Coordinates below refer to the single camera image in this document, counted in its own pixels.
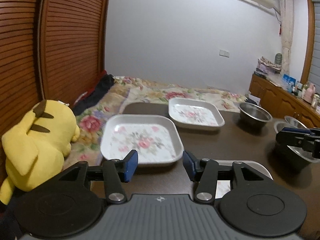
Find floral square plate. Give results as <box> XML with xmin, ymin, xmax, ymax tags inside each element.
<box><xmin>100</xmin><ymin>114</ymin><xmax>184</xmax><ymax>166</ymax></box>
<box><xmin>168</xmin><ymin>98</ymin><xmax>225</xmax><ymax>131</ymax></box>
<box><xmin>215</xmin><ymin>160</ymin><xmax>273</xmax><ymax>199</ymax></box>

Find dark clothes on bed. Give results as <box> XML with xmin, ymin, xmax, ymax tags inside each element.
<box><xmin>72</xmin><ymin>73</ymin><xmax>114</xmax><ymax>116</ymax></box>

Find beige tied curtain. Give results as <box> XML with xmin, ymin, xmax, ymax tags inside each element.
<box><xmin>279</xmin><ymin>0</ymin><xmax>294</xmax><ymax>75</ymax></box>

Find stack of folded cloths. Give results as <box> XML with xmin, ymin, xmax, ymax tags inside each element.
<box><xmin>256</xmin><ymin>56</ymin><xmax>282</xmax><ymax>75</ymax></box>

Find white wall switch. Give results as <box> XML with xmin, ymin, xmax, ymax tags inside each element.
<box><xmin>219</xmin><ymin>50</ymin><xmax>230</xmax><ymax>57</ymax></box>

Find grey window blind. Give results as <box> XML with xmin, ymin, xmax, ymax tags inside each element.
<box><xmin>308</xmin><ymin>0</ymin><xmax>320</xmax><ymax>92</ymax></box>

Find floral bed quilt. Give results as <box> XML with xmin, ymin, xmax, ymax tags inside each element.
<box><xmin>64</xmin><ymin>76</ymin><xmax>246</xmax><ymax>168</ymax></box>

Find pink thermos jug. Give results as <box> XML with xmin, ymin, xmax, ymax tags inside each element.
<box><xmin>303</xmin><ymin>83</ymin><xmax>316</xmax><ymax>104</ymax></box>

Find white paper bag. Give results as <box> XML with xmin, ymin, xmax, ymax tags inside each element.
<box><xmin>247</xmin><ymin>94</ymin><xmax>260</xmax><ymax>106</ymax></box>

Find large steel bowl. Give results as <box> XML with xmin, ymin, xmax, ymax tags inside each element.
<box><xmin>274</xmin><ymin>121</ymin><xmax>319</xmax><ymax>163</ymax></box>

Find small shallow steel bowl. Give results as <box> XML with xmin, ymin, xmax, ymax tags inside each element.
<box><xmin>284</xmin><ymin>115</ymin><xmax>307</xmax><ymax>129</ymax></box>

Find blue tissue package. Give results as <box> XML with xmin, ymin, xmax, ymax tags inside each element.
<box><xmin>282</xmin><ymin>74</ymin><xmax>296</xmax><ymax>93</ymax></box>

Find medium deep steel bowl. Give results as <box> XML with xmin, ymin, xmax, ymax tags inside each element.
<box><xmin>239</xmin><ymin>102</ymin><xmax>273</xmax><ymax>128</ymax></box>

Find yellow Pikachu plush toy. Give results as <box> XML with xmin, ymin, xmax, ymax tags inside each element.
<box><xmin>1</xmin><ymin>100</ymin><xmax>80</xmax><ymax>205</ymax></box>

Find brown louvered wardrobe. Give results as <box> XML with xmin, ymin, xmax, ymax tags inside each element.
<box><xmin>1</xmin><ymin>0</ymin><xmax>108</xmax><ymax>133</ymax></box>

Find wooden sideboard cabinet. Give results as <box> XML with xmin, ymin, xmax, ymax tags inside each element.
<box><xmin>249</xmin><ymin>74</ymin><xmax>320</xmax><ymax>128</ymax></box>

